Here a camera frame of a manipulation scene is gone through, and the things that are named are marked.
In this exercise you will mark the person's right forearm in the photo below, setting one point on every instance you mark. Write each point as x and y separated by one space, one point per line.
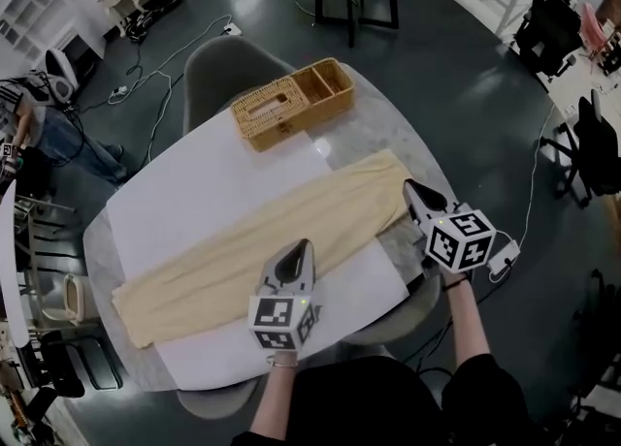
466 323

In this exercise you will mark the cream yellow cloth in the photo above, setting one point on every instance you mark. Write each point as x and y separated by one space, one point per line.
242 260

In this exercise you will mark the white paper sheet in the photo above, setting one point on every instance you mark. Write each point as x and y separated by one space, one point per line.
194 182

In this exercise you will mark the pink armchair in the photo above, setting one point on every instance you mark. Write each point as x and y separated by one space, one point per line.
593 27

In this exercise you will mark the person's left forearm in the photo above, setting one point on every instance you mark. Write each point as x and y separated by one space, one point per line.
274 386

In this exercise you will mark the beige trash bin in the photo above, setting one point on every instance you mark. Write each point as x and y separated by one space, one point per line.
73 298

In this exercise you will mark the wicker organizer basket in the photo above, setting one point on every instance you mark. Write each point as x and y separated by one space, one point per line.
291 109

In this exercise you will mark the black office chair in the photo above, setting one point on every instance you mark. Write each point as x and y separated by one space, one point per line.
548 32
597 143

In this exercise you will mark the long white desk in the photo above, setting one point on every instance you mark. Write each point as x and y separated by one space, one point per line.
12 264

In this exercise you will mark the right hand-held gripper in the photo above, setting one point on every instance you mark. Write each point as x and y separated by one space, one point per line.
461 240

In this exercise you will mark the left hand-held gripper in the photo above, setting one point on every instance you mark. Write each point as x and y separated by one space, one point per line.
276 313

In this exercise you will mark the white shelf unit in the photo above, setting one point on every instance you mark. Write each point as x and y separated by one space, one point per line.
29 12

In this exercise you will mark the person's black clothing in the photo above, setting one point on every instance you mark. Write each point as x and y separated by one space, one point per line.
364 405

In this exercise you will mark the black folding chair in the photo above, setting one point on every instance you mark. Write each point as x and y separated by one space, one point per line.
63 366

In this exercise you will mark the black wrist band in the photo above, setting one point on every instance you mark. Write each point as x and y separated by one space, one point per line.
456 284

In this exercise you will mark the grey shell chair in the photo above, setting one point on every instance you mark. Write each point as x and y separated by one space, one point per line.
388 323
228 71
213 400

